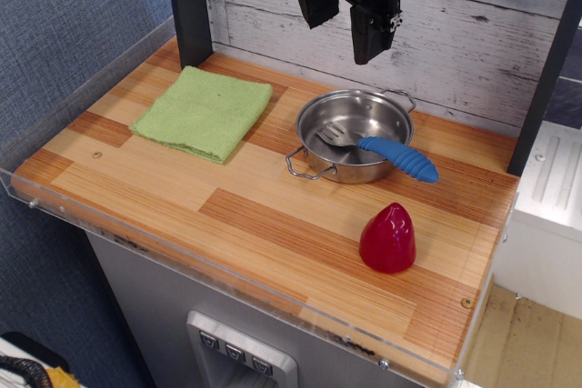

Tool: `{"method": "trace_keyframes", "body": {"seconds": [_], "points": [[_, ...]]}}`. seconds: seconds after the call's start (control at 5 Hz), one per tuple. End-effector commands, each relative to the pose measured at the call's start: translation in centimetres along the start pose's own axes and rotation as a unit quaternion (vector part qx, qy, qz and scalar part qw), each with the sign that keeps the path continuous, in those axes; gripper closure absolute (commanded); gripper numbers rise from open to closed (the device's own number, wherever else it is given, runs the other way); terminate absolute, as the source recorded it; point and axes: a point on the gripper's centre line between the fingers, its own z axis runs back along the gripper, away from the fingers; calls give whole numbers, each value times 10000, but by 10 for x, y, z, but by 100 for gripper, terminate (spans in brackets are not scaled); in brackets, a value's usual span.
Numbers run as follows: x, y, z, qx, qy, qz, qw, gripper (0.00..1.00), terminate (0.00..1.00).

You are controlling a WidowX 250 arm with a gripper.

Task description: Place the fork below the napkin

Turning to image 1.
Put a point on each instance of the small steel pot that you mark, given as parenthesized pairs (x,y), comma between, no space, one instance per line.
(367,113)

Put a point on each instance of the green cloth napkin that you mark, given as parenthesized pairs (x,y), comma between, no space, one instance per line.
(204,114)

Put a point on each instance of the red plastic strawberry toy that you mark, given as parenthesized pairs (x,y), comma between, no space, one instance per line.
(388,243)

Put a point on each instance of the white ridged sink tray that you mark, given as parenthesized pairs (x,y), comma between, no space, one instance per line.
(550,185)

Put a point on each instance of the clear acrylic guard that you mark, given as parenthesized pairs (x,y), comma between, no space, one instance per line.
(49,72)

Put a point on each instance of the grey toy fridge cabinet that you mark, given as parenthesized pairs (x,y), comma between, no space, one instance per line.
(155,299)

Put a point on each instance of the silver dispenser button panel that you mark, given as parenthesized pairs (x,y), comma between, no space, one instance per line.
(227,357)

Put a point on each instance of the yellow tape object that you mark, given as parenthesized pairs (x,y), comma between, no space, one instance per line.
(59,378)

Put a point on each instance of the left dark post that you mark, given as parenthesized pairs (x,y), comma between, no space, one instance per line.
(193,31)

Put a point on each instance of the dark post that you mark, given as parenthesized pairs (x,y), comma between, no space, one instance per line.
(556,58)
(193,31)

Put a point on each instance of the right dark post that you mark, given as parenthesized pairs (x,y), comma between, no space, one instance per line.
(556,58)

